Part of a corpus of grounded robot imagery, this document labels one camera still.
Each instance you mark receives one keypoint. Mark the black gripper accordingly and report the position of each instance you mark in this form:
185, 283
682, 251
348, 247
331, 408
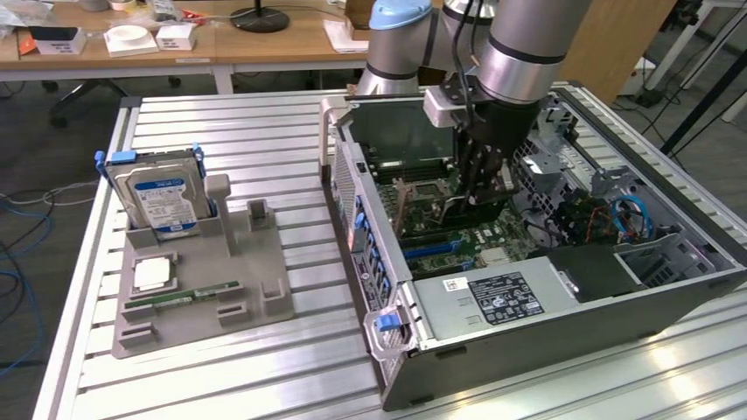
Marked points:
496, 127

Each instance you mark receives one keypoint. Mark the black graphics card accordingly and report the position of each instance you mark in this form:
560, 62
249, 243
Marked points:
450, 209

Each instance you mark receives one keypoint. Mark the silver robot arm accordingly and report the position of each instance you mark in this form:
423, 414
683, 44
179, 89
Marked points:
526, 44

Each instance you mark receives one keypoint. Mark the metal disk bay cage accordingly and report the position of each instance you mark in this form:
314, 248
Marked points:
548, 168

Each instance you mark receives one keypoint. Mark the CPU socket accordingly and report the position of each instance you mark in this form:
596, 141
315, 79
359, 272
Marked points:
428, 189

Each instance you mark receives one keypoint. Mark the green motherboard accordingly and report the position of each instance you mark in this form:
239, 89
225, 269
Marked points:
502, 232

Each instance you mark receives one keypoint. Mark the wooden cabinet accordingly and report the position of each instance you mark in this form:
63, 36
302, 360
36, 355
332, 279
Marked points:
612, 44

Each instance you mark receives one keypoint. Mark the silver chipset heatsink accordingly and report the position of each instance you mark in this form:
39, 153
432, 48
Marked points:
498, 256

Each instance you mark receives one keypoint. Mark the blue expansion slot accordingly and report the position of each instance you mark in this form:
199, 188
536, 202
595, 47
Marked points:
432, 248

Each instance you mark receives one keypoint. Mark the black slanted stand pole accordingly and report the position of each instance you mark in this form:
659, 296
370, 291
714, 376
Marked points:
678, 127

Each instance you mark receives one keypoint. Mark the white paper box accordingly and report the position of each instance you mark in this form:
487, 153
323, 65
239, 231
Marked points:
347, 39

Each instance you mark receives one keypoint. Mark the brown cardboard box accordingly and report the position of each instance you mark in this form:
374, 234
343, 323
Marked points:
358, 15

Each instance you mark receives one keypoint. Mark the grey power supply unit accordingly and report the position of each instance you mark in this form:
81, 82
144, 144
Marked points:
455, 306

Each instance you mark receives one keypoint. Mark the wooden desk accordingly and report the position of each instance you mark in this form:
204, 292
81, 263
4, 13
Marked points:
263, 48

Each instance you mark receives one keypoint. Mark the black lamp base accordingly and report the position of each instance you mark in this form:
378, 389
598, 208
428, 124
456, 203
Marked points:
259, 21

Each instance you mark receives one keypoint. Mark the blue case latch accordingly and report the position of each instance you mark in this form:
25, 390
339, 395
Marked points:
386, 324

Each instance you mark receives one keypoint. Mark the open grey PC case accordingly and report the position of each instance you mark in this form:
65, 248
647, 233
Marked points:
526, 350

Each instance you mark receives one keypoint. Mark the white cardboard box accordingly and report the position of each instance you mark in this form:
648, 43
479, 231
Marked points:
175, 37

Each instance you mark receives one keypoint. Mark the hard disk blue caddy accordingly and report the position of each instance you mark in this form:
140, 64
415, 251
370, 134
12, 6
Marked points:
157, 197

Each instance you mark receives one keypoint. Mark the green RAM stick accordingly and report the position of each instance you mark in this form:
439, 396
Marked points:
175, 297

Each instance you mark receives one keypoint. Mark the silver CPU chip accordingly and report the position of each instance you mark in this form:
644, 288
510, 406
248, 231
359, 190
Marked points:
152, 275

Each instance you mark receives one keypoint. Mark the grey parts rack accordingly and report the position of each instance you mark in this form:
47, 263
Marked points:
192, 324

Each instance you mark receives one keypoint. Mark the grey cup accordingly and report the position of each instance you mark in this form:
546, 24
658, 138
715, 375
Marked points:
93, 4

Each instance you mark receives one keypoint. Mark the white box black lid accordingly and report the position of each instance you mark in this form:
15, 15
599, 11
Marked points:
59, 46

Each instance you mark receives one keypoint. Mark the orange box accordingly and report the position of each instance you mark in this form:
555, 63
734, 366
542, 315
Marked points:
25, 48

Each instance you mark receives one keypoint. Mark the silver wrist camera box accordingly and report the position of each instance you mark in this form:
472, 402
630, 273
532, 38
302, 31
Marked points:
443, 109

